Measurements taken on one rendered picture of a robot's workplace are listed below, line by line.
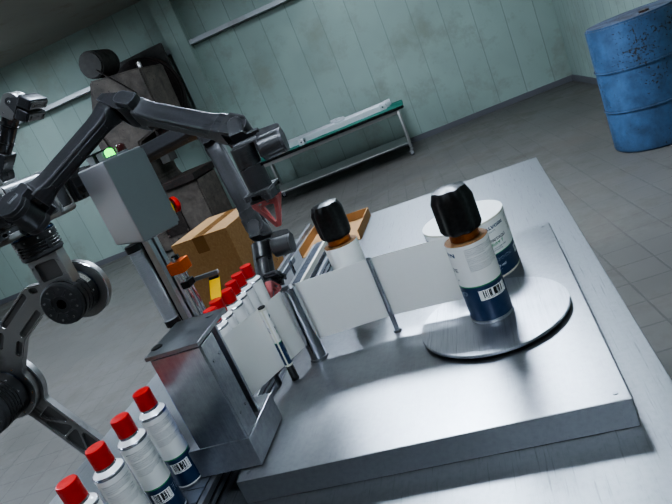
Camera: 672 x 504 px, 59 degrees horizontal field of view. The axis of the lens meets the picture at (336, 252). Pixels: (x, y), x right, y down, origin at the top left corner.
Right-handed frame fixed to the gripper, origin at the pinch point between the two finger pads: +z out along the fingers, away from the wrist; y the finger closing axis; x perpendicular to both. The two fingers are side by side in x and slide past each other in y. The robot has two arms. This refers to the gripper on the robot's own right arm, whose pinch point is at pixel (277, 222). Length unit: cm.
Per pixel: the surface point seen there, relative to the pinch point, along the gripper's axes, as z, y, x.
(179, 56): -130, 721, 298
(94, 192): -23.5, -8.9, 33.5
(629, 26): 29, 343, -173
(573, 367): 32, -40, -51
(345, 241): 12.2, 8.0, -11.2
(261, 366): 23.5, -22.6, 8.9
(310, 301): 18.0, -9.0, -2.5
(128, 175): -24.0, -13.4, 21.1
